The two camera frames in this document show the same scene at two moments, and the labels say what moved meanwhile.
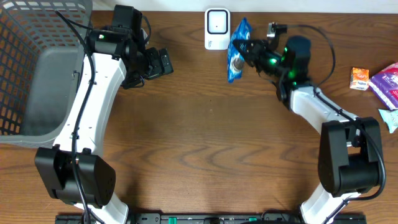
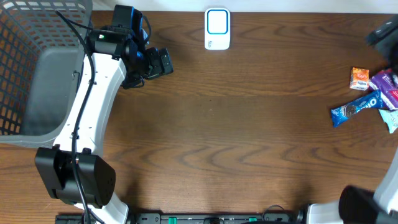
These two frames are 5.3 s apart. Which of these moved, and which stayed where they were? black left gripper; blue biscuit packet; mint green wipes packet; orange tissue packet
Moved: blue biscuit packet
Stayed: black left gripper; mint green wipes packet; orange tissue packet
